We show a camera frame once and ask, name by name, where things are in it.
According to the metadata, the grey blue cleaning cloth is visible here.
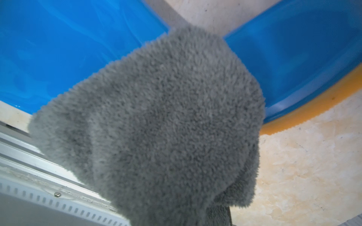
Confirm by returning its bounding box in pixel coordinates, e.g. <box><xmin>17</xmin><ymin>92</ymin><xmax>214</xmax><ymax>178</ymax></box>
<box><xmin>28</xmin><ymin>25</ymin><xmax>265</xmax><ymax>226</ymax></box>

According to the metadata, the blue rubber boot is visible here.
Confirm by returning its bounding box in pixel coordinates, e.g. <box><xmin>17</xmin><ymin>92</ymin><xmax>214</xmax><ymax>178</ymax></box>
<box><xmin>1</xmin><ymin>1</ymin><xmax>362</xmax><ymax>135</ymax></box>

